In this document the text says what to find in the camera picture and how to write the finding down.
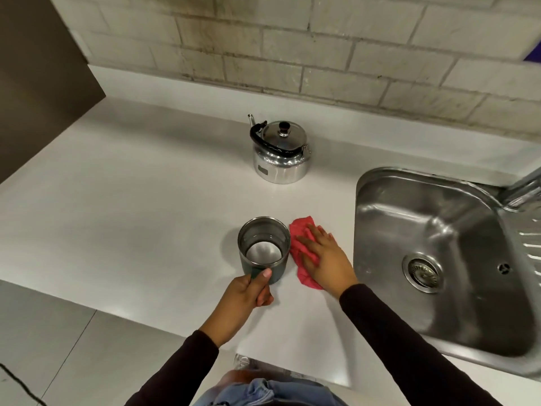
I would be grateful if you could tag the round metal sink drain strainer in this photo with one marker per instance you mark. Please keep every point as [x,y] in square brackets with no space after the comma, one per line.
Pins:
[422,273]

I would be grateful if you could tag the person's left thumb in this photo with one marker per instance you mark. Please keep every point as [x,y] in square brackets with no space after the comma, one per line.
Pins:
[261,278]

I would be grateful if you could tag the person's right thumb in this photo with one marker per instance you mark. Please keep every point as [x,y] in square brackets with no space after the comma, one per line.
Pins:
[305,247]

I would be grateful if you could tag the red cloth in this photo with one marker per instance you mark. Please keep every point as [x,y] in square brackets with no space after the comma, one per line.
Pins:
[301,257]

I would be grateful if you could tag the person's right forearm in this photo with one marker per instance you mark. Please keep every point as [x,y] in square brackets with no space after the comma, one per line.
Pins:
[405,346]

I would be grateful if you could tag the blue denim clothing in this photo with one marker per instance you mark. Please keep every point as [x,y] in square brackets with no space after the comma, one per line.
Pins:
[262,393]

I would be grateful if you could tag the person's left forearm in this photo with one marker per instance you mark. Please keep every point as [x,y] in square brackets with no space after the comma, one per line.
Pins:
[177,372]

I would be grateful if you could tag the person's right hand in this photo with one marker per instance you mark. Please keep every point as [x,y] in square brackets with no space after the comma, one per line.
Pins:
[329,262]

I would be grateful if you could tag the green steel cup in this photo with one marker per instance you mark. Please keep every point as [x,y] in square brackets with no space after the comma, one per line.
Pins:
[264,249]

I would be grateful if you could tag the person's left hand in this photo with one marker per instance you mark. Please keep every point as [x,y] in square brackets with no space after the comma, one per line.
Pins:
[236,306]

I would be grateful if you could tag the brown cabinet panel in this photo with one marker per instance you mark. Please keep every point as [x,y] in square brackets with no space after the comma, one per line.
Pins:
[38,76]

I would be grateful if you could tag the stainless steel sink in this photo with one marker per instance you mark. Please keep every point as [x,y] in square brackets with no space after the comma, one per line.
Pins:
[456,232]

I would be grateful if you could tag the silver kettle lid black knob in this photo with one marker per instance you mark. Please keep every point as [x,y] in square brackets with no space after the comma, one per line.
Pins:
[282,137]

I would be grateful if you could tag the person's right middle finger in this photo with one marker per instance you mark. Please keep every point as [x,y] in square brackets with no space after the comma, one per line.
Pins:
[322,236]

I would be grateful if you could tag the purple object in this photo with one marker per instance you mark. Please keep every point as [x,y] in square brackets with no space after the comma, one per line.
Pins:
[533,54]

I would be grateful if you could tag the chrome faucet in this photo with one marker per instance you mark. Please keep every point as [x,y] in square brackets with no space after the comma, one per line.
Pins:
[522,190]

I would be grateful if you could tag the person's right little finger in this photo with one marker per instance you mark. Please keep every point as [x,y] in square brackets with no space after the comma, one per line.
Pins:
[335,247]

